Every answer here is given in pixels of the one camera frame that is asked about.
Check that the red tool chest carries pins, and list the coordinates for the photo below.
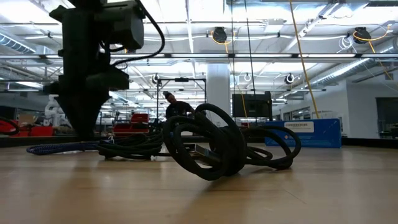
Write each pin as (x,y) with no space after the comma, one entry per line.
(136,118)

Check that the black table frame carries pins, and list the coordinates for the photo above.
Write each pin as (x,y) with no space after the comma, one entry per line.
(12,141)

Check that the long ceiling light rail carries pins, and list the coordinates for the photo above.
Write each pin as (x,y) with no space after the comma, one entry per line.
(264,56)

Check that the person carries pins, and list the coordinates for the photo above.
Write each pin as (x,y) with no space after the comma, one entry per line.
(177,110)

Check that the white robot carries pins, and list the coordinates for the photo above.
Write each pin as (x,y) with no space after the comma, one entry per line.
(51,109)

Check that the silver ventilation duct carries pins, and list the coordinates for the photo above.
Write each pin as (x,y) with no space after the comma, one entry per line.
(351,70)

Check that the dark glass doorway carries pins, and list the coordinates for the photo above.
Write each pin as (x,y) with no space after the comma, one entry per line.
(387,112)

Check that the white building column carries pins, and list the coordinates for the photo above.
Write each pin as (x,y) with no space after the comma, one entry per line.
(217,87)

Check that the red bins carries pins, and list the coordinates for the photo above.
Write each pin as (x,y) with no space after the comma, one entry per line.
(40,131)

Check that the blue cardboard box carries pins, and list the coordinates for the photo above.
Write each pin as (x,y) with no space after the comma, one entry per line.
(320,137)

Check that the black monitor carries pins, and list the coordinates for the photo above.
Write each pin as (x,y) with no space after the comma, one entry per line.
(252,105)

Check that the black gantry frame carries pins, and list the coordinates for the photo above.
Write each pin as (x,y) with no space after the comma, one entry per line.
(182,79)

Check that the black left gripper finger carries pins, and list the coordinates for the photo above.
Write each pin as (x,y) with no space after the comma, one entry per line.
(93,112)
(74,112)

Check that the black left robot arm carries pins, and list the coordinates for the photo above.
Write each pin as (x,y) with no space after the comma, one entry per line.
(84,25)

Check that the brown cardboard box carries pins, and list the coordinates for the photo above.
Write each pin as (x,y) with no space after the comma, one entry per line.
(27,119)

